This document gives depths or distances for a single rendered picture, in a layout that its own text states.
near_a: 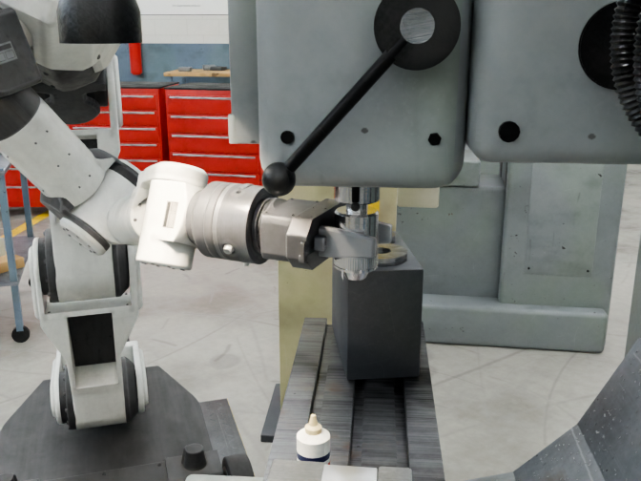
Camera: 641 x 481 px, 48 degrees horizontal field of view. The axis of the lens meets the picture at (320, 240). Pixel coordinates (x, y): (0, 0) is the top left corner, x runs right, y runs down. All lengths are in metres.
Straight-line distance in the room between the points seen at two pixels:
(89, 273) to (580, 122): 0.99
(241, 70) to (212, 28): 9.25
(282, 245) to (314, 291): 1.88
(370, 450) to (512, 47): 0.59
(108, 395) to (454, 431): 1.57
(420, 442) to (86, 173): 0.60
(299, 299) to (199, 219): 1.87
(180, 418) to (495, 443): 1.37
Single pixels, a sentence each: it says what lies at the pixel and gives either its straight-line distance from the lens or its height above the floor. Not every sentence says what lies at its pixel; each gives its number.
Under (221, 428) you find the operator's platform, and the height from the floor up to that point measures 0.40.
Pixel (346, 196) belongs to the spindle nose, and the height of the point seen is 1.29.
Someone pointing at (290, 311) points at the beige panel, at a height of 0.44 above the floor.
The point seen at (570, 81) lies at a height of 1.41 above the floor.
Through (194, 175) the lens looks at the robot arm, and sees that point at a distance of 0.86.
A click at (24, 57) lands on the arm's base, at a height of 1.42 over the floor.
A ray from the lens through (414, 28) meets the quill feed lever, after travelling 0.61.
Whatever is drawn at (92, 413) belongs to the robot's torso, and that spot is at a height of 0.67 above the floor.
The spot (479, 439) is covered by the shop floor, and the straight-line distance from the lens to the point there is 2.82.
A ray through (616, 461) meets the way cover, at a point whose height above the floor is 0.96.
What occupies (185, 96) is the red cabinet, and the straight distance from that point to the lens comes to 5.46.
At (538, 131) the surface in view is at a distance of 0.64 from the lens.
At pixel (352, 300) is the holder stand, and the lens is 1.14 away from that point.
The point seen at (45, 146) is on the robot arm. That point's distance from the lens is 1.04.
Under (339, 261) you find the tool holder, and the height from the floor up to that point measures 1.22.
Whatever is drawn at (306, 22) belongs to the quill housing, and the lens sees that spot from 0.65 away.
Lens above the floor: 1.46
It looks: 17 degrees down
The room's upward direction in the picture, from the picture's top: straight up
